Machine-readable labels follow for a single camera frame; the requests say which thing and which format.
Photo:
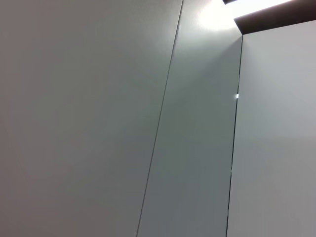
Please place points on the bright ceiling light strip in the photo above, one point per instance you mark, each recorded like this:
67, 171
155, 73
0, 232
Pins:
247, 8

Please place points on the dark brown ceiling beam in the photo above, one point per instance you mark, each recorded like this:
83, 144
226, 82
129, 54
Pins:
271, 19

